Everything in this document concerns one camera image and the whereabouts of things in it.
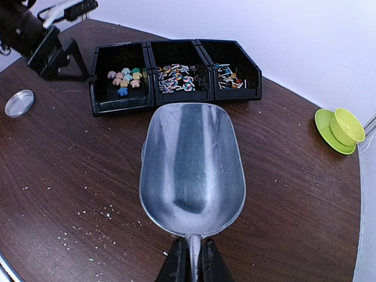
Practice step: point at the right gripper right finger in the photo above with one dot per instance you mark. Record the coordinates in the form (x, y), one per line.
(213, 267)

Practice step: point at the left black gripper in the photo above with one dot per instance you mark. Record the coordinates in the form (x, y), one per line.
(52, 60)

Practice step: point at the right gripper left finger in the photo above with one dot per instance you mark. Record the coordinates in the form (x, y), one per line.
(174, 268)

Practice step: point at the black three-compartment candy tray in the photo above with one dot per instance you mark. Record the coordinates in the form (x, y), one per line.
(161, 72)

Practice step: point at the metal scoop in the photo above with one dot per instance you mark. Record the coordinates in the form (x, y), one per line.
(192, 181)

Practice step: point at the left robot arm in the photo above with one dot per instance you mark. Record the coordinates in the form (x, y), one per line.
(20, 29)

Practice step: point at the blue star candy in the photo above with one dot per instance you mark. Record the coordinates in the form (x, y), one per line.
(123, 92)

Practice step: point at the clear plastic lid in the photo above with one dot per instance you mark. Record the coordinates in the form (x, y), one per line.
(19, 104)

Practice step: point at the green saucer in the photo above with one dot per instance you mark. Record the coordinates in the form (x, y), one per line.
(322, 120)

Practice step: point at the green bowl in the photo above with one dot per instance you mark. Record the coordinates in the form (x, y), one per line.
(346, 128)

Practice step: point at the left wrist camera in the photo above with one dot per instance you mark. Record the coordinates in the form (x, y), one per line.
(66, 11)

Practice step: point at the front aluminium rail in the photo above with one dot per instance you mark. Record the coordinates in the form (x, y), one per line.
(7, 272)

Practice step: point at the right aluminium frame post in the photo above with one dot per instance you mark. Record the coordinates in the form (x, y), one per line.
(369, 127)

